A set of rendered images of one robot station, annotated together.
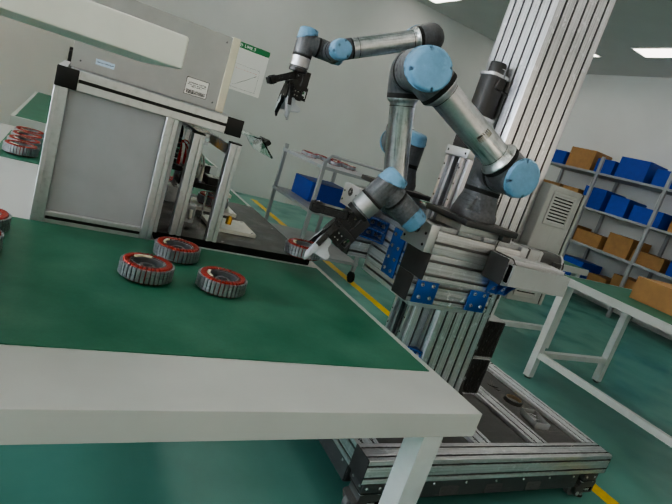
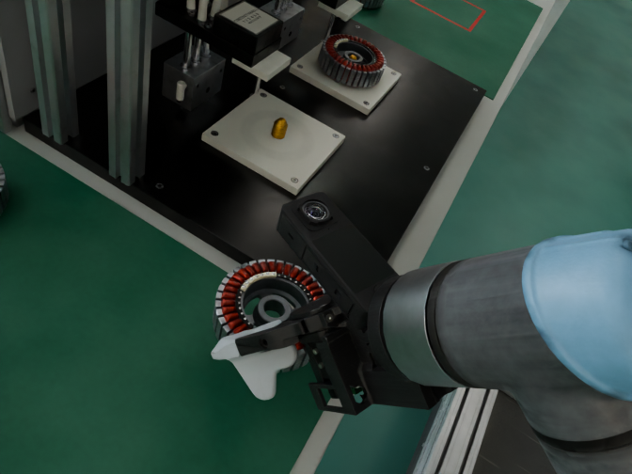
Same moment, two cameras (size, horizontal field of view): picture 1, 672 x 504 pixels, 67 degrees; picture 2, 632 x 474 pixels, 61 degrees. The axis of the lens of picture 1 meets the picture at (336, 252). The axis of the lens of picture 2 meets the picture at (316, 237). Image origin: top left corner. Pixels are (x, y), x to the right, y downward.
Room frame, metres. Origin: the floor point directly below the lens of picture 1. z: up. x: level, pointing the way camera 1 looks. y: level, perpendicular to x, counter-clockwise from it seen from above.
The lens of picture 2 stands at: (1.24, -0.11, 1.25)
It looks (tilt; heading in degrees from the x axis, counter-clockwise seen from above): 47 degrees down; 41
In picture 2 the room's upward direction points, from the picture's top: 23 degrees clockwise
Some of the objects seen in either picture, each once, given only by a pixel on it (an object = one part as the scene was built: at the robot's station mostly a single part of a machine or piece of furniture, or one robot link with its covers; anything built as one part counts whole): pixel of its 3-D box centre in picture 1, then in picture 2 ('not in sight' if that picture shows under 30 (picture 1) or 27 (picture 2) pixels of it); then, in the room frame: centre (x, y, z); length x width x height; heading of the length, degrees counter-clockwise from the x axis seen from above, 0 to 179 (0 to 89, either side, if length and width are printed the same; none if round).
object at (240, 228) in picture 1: (227, 225); (276, 137); (1.62, 0.36, 0.78); 0.15 x 0.15 x 0.01; 30
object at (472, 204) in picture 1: (477, 203); not in sight; (1.70, -0.39, 1.09); 0.15 x 0.15 x 0.10
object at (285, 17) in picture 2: (172, 192); (278, 23); (1.75, 0.61, 0.80); 0.08 x 0.05 x 0.06; 30
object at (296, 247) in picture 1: (304, 249); (273, 313); (1.45, 0.09, 0.82); 0.11 x 0.11 x 0.04
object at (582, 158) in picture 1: (588, 161); not in sight; (7.99, -3.17, 1.93); 0.42 x 0.40 x 0.29; 32
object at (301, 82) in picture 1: (295, 84); not in sight; (2.09, 0.35, 1.29); 0.09 x 0.08 x 0.12; 119
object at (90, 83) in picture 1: (142, 94); not in sight; (1.56, 0.70, 1.09); 0.68 x 0.44 x 0.05; 30
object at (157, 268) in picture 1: (146, 268); not in sight; (1.03, 0.37, 0.77); 0.11 x 0.11 x 0.04
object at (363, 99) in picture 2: (211, 206); (347, 72); (1.82, 0.48, 0.78); 0.15 x 0.15 x 0.01; 30
